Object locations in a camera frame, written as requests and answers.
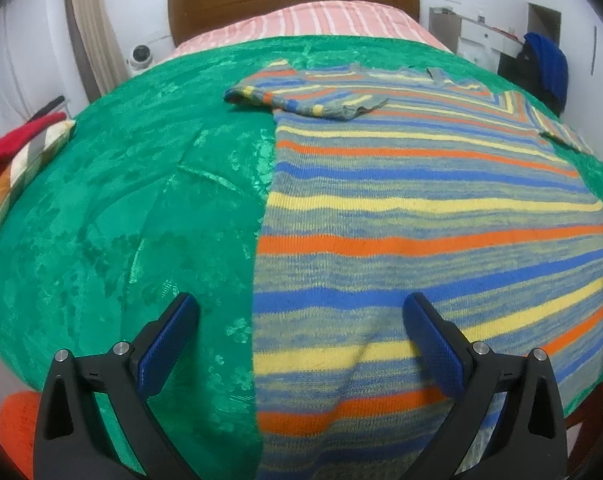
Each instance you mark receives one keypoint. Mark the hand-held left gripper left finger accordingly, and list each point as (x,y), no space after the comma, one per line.
(154,355)

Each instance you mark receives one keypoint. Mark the wooden bed frame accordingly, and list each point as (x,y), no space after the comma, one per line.
(589,420)

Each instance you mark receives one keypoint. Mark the pink striped bedsheet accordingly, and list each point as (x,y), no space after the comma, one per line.
(331,20)

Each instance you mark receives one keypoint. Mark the beige curtain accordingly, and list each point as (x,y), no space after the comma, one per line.
(88,25)

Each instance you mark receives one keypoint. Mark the white security camera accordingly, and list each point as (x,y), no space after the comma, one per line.
(140,55)

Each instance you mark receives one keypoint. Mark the striped folded cloth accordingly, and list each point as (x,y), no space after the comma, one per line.
(16,180)

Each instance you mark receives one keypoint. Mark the red folded cloth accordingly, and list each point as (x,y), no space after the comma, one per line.
(11,147)

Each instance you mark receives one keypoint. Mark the blue cloth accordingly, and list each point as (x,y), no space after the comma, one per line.
(549,67)

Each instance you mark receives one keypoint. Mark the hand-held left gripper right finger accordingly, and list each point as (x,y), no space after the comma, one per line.
(441,350)

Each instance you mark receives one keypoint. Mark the green velvet blanket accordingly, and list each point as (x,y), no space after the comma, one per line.
(141,210)

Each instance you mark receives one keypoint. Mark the orange pants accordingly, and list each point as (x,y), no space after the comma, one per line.
(18,430)

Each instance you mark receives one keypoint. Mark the black flat stick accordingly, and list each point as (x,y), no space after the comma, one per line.
(51,106)

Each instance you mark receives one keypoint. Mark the striped knit sweater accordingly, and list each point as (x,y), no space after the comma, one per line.
(406,210)

